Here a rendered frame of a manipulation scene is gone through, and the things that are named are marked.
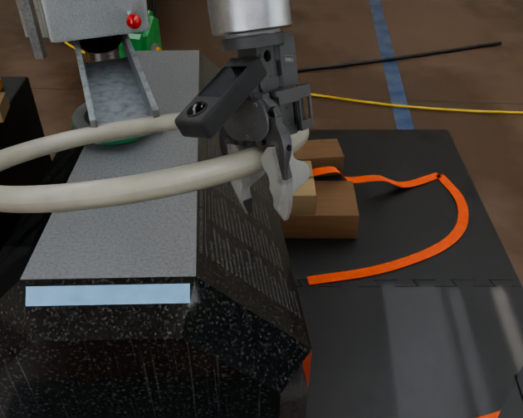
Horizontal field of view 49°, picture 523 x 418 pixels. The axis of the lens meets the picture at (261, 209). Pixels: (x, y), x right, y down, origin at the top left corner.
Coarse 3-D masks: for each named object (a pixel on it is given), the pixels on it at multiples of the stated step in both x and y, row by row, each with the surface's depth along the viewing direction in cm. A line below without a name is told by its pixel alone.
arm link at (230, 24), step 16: (208, 0) 62; (224, 0) 60; (240, 0) 59; (256, 0) 59; (272, 0) 60; (288, 0) 62; (224, 16) 60; (240, 16) 60; (256, 16) 59; (272, 16) 60; (288, 16) 62; (224, 32) 61; (240, 32) 60; (256, 32) 61; (272, 32) 62
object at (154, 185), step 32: (96, 128) 101; (128, 128) 102; (160, 128) 104; (0, 160) 86; (224, 160) 63; (256, 160) 65; (0, 192) 62; (32, 192) 61; (64, 192) 60; (96, 192) 59; (128, 192) 60; (160, 192) 60
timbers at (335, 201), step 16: (320, 144) 279; (336, 144) 279; (304, 160) 270; (320, 160) 271; (336, 160) 272; (320, 176) 278; (320, 192) 247; (336, 192) 247; (352, 192) 247; (320, 208) 238; (336, 208) 238; (352, 208) 238; (288, 224) 238; (304, 224) 238; (320, 224) 238; (336, 224) 238; (352, 224) 238
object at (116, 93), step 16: (80, 48) 125; (128, 48) 125; (80, 64) 118; (96, 64) 129; (112, 64) 129; (128, 64) 129; (96, 80) 122; (112, 80) 122; (128, 80) 122; (144, 80) 112; (96, 96) 116; (112, 96) 116; (128, 96) 116; (144, 96) 111; (96, 112) 111; (112, 112) 111; (128, 112) 111; (144, 112) 111
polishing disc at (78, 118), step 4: (84, 104) 153; (80, 108) 152; (84, 108) 152; (76, 112) 150; (80, 112) 150; (84, 112) 150; (72, 116) 149; (76, 116) 149; (80, 116) 149; (84, 116) 149; (88, 116) 149; (72, 120) 147; (76, 120) 147; (80, 120) 147; (84, 120) 147; (88, 120) 147; (76, 124) 146; (80, 124) 146; (84, 124) 146; (88, 124) 146; (76, 128) 145; (80, 128) 144
